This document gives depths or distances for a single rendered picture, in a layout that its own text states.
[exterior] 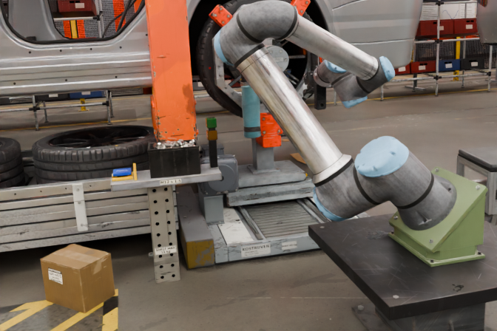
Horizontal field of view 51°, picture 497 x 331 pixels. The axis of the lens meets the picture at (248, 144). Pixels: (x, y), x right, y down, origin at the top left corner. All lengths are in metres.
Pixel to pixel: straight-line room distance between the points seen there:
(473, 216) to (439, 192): 0.11
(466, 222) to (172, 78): 1.26
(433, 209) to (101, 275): 1.24
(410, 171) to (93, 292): 1.24
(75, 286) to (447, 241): 1.31
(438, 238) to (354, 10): 1.65
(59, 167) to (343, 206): 1.38
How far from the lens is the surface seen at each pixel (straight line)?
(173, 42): 2.20
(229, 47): 1.65
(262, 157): 2.87
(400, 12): 3.10
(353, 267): 1.60
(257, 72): 1.63
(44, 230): 2.45
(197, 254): 2.30
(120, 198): 2.38
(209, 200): 2.55
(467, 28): 7.73
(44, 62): 2.74
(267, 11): 1.60
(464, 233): 1.66
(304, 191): 2.85
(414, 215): 1.65
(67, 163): 2.50
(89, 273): 2.07
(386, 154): 1.55
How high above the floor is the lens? 1.00
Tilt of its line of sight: 12 degrees down
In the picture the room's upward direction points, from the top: 3 degrees counter-clockwise
